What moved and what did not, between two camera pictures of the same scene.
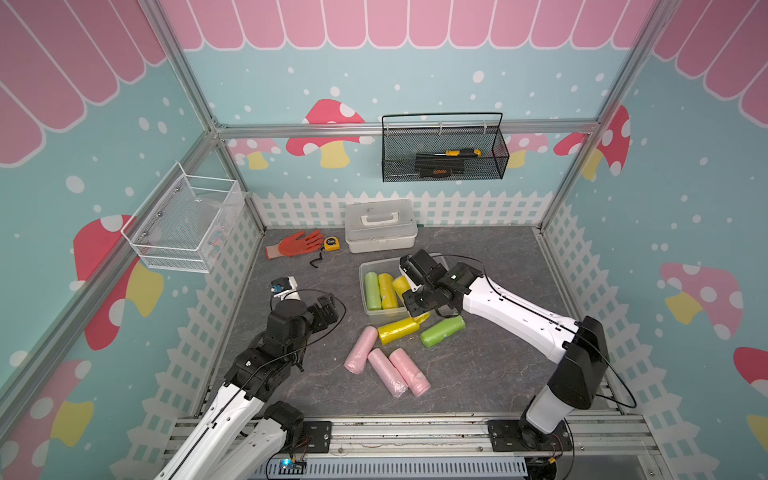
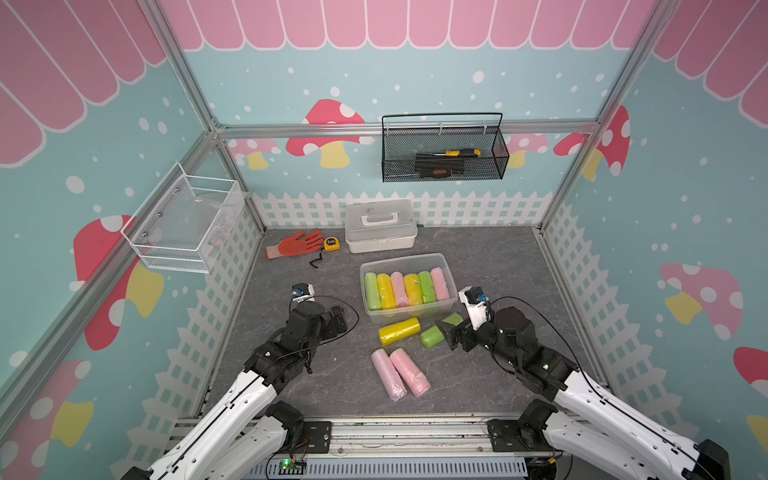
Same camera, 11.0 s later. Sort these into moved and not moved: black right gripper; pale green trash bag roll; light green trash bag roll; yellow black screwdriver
Moved: black right gripper
Not moved: pale green trash bag roll; yellow black screwdriver; light green trash bag roll
